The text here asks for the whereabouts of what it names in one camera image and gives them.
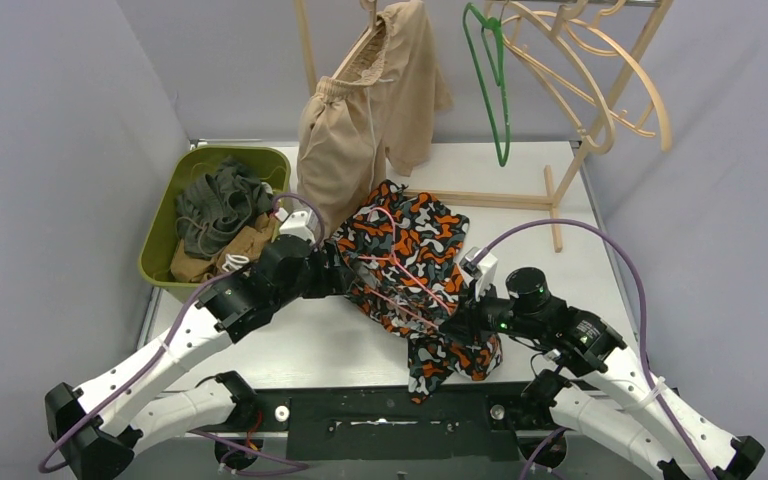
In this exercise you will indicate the wooden clothes rack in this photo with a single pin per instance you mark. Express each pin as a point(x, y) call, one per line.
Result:
point(605, 70)

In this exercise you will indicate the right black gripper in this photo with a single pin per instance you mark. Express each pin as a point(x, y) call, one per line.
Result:
point(467, 322)

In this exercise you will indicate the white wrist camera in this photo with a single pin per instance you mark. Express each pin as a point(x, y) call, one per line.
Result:
point(480, 266)
point(300, 223)

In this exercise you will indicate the camouflage patterned shorts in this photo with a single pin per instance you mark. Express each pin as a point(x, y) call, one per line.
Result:
point(404, 250)

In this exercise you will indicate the dark green shorts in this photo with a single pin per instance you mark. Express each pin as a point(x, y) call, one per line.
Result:
point(215, 206)

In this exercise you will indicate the brown shorts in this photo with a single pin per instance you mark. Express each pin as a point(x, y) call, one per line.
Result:
point(246, 247)

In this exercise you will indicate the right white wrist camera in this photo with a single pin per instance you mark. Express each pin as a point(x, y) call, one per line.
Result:
point(480, 266)

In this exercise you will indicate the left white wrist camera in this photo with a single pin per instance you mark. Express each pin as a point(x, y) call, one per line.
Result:
point(300, 223)

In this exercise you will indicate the beige shorts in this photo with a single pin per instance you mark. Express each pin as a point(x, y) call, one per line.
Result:
point(376, 113)

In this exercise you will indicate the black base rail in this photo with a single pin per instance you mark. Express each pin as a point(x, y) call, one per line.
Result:
point(500, 422)

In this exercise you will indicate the wooden hanger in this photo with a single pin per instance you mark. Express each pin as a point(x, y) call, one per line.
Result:
point(556, 73)
point(654, 121)

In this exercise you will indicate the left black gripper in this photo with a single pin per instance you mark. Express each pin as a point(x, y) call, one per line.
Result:
point(339, 276)

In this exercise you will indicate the olive green plastic basket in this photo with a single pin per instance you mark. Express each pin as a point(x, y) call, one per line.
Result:
point(162, 242)

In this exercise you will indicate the green hanger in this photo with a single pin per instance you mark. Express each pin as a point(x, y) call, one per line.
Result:
point(484, 37)

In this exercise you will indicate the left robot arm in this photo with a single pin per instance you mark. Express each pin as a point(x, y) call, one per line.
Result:
point(101, 425)

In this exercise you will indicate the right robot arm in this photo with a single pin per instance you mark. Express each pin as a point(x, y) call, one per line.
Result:
point(601, 388)

